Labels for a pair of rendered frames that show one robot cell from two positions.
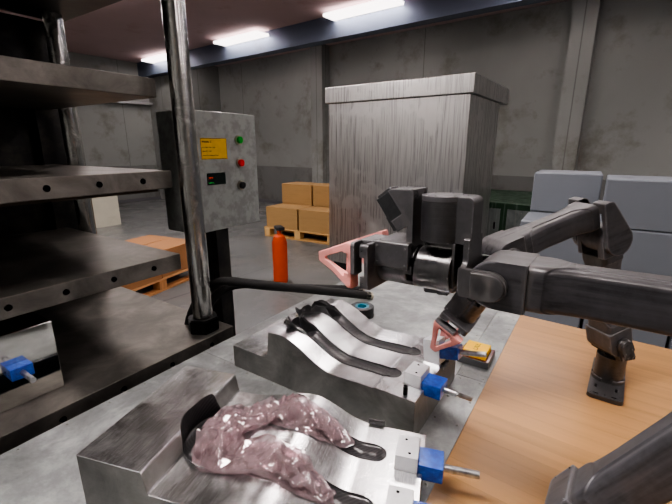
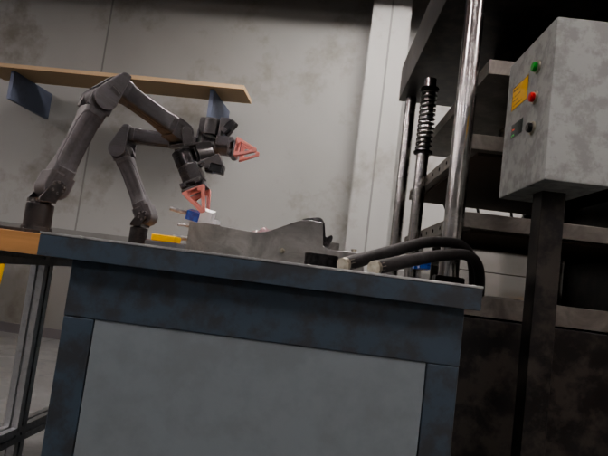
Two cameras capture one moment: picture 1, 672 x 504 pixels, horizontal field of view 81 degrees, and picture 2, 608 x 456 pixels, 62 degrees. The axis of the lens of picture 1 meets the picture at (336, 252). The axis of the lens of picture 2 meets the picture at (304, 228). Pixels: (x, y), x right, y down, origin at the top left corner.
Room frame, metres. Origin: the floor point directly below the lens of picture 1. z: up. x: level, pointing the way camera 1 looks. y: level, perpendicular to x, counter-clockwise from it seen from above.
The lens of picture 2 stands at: (2.24, -0.77, 0.79)
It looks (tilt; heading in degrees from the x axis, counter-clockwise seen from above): 5 degrees up; 148
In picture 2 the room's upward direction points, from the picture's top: 7 degrees clockwise
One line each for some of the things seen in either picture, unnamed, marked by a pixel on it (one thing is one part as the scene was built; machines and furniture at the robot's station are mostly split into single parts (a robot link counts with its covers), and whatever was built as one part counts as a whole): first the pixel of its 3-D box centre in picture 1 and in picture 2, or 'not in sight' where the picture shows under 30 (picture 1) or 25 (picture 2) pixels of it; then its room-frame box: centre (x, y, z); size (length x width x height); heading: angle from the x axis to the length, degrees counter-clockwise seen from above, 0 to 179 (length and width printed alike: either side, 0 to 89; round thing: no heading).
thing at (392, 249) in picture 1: (398, 225); (228, 133); (0.54, -0.09, 1.25); 0.07 x 0.06 x 0.11; 143
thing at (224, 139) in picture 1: (223, 307); (538, 322); (1.45, 0.45, 0.74); 0.30 x 0.22 x 1.47; 146
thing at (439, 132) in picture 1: (413, 183); not in sight; (4.31, -0.84, 0.97); 1.50 x 1.20 x 1.93; 55
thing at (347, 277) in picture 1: (349, 257); (246, 151); (0.56, -0.02, 1.20); 0.09 x 0.07 x 0.07; 53
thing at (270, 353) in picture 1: (341, 348); (280, 242); (0.89, -0.01, 0.87); 0.50 x 0.26 x 0.14; 56
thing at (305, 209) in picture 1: (312, 210); not in sight; (6.09, 0.37, 0.39); 1.33 x 0.95 x 0.78; 55
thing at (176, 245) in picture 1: (134, 267); not in sight; (3.73, 2.00, 0.20); 1.14 x 0.82 x 0.40; 152
